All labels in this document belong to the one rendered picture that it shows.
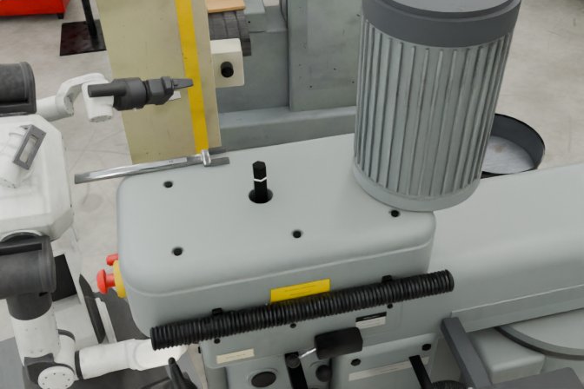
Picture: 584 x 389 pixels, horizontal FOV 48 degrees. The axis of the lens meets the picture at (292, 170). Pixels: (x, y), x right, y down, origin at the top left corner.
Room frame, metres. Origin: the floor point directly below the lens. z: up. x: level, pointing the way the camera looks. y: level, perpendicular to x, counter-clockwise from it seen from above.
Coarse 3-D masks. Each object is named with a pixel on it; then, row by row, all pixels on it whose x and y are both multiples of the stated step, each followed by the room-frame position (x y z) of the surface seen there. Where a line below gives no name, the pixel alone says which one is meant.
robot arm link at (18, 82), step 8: (0, 64) 1.28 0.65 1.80; (8, 64) 1.29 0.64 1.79; (16, 64) 1.29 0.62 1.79; (0, 72) 1.25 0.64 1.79; (8, 72) 1.26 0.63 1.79; (16, 72) 1.27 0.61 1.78; (0, 80) 1.24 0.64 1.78; (8, 80) 1.25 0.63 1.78; (16, 80) 1.25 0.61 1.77; (24, 80) 1.26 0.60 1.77; (0, 88) 1.23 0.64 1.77; (8, 88) 1.24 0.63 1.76; (16, 88) 1.24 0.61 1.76; (24, 88) 1.25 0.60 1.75; (0, 96) 1.22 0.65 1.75; (8, 96) 1.23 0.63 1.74; (16, 96) 1.24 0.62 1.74; (24, 96) 1.25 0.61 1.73
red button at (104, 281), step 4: (100, 272) 0.68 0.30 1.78; (104, 272) 0.69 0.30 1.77; (96, 276) 0.68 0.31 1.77; (100, 276) 0.68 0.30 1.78; (104, 276) 0.68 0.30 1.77; (108, 276) 0.68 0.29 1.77; (112, 276) 0.68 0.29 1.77; (96, 280) 0.67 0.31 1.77; (100, 280) 0.67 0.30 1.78; (104, 280) 0.67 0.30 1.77; (108, 280) 0.68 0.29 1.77; (112, 280) 0.68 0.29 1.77; (100, 284) 0.67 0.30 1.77; (104, 284) 0.67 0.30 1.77; (108, 284) 0.67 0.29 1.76; (112, 284) 0.67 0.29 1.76; (100, 288) 0.66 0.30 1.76; (104, 288) 0.66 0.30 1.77; (108, 288) 0.68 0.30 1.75; (104, 292) 0.66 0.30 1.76
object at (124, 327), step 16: (112, 288) 1.64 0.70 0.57; (112, 304) 1.57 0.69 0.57; (128, 304) 1.57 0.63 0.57; (112, 320) 1.49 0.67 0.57; (128, 320) 1.49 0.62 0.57; (128, 336) 1.42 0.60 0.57; (128, 368) 1.29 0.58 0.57; (160, 368) 1.29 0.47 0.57; (32, 384) 1.23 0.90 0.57; (80, 384) 1.23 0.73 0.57; (96, 384) 1.23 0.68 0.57; (112, 384) 1.23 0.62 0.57; (128, 384) 1.23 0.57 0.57; (144, 384) 1.23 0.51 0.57; (160, 384) 1.18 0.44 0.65
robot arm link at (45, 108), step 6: (54, 96) 1.46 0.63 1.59; (36, 102) 1.45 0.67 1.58; (42, 102) 1.44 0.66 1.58; (48, 102) 1.44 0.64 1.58; (54, 102) 1.44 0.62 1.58; (36, 108) 1.43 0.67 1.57; (42, 108) 1.43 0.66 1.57; (48, 108) 1.43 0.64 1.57; (54, 108) 1.43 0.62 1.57; (36, 114) 1.42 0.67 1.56; (42, 114) 1.42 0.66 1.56; (48, 114) 1.42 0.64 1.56; (54, 114) 1.42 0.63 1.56; (48, 120) 1.42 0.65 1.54; (54, 120) 1.43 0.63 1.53
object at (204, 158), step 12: (192, 156) 0.82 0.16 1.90; (204, 156) 0.82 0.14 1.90; (108, 168) 0.80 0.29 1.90; (120, 168) 0.80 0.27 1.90; (132, 168) 0.80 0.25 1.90; (144, 168) 0.80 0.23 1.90; (156, 168) 0.80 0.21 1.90; (168, 168) 0.80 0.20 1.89; (84, 180) 0.77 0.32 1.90; (96, 180) 0.78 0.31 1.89
